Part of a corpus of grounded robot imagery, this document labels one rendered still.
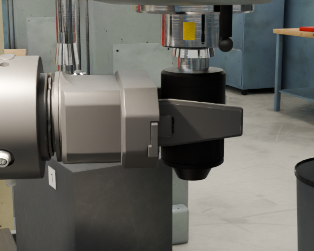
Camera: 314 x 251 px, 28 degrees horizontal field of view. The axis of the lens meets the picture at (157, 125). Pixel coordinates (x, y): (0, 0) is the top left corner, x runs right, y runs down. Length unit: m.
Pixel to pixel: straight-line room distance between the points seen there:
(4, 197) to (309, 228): 1.12
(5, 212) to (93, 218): 1.62
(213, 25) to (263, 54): 7.42
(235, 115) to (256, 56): 7.38
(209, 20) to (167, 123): 0.08
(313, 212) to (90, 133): 2.01
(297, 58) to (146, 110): 7.53
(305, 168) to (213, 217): 1.20
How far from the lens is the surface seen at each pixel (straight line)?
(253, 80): 7.83
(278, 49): 6.79
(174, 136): 0.43
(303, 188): 2.41
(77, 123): 0.41
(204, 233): 3.49
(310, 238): 2.45
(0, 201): 2.27
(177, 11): 0.41
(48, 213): 0.74
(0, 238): 0.99
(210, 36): 0.43
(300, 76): 7.87
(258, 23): 7.78
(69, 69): 0.78
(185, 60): 0.45
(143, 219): 0.70
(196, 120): 0.43
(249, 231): 3.53
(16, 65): 0.43
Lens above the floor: 1.32
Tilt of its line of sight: 13 degrees down
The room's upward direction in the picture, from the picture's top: straight up
